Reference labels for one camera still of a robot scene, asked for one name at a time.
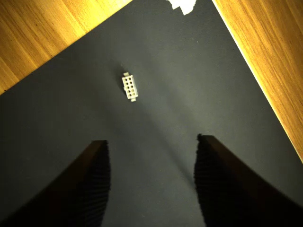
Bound small white plastic terminal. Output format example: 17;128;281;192
121;71;139;104

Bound white tape strip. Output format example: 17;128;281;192
166;0;199;16

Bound dark grey mat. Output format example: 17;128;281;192
0;0;303;227

